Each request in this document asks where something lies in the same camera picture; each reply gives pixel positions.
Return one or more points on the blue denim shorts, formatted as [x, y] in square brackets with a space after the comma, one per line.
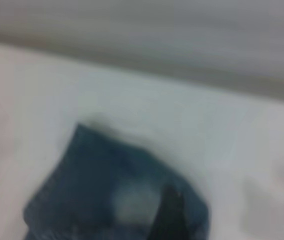
[101, 180]

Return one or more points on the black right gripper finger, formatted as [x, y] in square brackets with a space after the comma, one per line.
[171, 220]

